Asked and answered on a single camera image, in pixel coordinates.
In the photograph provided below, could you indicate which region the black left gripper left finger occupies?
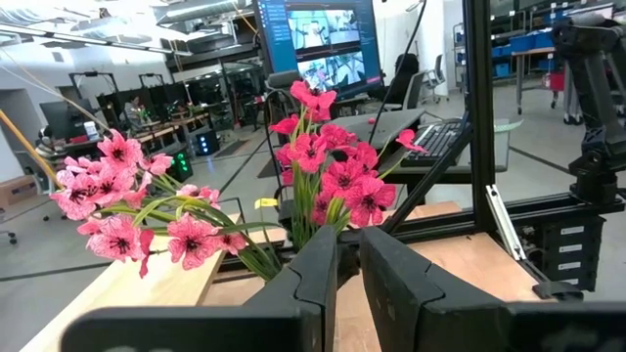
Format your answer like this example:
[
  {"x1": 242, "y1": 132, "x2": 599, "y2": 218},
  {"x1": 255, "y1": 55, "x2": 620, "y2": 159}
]
[{"x1": 61, "y1": 224, "x2": 339, "y2": 352}]

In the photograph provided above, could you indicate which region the yellow cable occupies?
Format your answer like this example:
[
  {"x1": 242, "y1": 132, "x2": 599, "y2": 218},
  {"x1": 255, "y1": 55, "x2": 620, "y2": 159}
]
[{"x1": 0, "y1": 110, "x2": 65, "y2": 190}]

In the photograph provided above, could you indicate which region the silver metal bracket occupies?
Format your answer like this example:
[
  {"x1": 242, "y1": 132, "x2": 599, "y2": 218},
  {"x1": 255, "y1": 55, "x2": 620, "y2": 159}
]
[{"x1": 485, "y1": 183, "x2": 528, "y2": 262}]

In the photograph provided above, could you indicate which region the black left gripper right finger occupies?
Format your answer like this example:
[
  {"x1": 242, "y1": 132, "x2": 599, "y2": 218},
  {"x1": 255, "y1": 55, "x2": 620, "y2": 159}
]
[{"x1": 359, "y1": 226, "x2": 626, "y2": 352}]

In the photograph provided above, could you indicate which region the black computer with green lights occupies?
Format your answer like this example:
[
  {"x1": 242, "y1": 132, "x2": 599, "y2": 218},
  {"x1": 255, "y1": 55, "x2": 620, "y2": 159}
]
[{"x1": 165, "y1": 150, "x2": 195, "y2": 183}]

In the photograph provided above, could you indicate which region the black box with white labels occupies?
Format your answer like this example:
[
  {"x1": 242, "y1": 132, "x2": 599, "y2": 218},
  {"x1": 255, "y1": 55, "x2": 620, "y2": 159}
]
[{"x1": 537, "y1": 214, "x2": 604, "y2": 294}]

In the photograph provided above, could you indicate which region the grey desk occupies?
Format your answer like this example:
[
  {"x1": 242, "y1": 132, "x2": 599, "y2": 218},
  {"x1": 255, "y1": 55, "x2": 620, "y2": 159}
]
[{"x1": 332, "y1": 108, "x2": 510, "y2": 175}]

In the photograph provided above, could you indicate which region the large computer monitor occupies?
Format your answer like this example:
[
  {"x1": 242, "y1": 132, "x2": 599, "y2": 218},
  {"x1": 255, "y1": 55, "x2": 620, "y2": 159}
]
[{"x1": 251, "y1": 0, "x2": 383, "y2": 102}]

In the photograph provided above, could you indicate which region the black computer keyboard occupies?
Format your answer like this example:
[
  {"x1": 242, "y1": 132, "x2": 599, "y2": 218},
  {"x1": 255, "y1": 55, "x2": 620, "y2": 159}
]
[{"x1": 400, "y1": 120, "x2": 471, "y2": 165}]

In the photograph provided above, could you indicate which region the person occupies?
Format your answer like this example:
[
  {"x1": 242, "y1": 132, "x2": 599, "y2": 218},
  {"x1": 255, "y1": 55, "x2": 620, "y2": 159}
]
[{"x1": 36, "y1": 125, "x2": 67, "y2": 162}]

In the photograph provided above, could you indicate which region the black office chair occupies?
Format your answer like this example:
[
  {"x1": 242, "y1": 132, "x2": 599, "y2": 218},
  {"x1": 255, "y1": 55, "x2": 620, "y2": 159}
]
[{"x1": 388, "y1": 52, "x2": 423, "y2": 111}]

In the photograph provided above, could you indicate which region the brown cardboard box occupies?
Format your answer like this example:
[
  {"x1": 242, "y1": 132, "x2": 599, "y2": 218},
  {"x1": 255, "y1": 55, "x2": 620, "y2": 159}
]
[{"x1": 0, "y1": 174, "x2": 39, "y2": 207}]

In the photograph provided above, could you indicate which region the red artificial flower bunch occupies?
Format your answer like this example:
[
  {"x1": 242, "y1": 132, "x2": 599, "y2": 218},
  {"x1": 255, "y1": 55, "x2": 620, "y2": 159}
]
[{"x1": 268, "y1": 79, "x2": 427, "y2": 265}]

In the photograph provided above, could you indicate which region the pink artificial flower bunch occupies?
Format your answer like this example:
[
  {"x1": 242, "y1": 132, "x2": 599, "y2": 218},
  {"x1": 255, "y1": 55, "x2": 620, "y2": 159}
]
[{"x1": 48, "y1": 128, "x2": 283, "y2": 283}]

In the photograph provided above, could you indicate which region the blue storage bin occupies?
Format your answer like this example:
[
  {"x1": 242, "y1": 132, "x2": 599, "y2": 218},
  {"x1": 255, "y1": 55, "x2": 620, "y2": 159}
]
[{"x1": 509, "y1": 33, "x2": 537, "y2": 53}]

